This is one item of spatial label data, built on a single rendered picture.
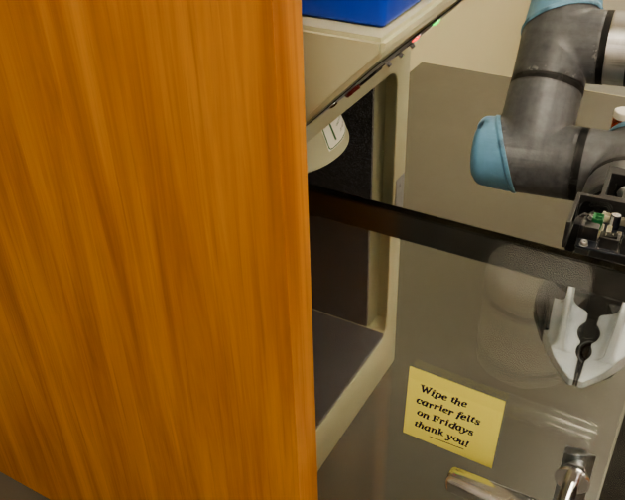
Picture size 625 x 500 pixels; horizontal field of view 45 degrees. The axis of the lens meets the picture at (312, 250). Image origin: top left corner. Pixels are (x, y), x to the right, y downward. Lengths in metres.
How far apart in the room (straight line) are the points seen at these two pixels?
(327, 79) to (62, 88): 0.17
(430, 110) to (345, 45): 1.28
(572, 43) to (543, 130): 0.09
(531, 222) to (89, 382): 0.88
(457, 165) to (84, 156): 1.08
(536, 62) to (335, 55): 0.37
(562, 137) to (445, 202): 0.63
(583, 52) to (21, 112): 0.54
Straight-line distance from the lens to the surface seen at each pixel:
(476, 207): 1.40
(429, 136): 1.64
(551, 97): 0.81
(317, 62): 0.49
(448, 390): 0.60
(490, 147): 0.79
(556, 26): 0.84
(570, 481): 0.61
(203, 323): 0.55
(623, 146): 0.78
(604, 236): 0.61
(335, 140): 0.74
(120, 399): 0.70
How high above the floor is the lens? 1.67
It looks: 35 degrees down
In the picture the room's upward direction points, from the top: 2 degrees counter-clockwise
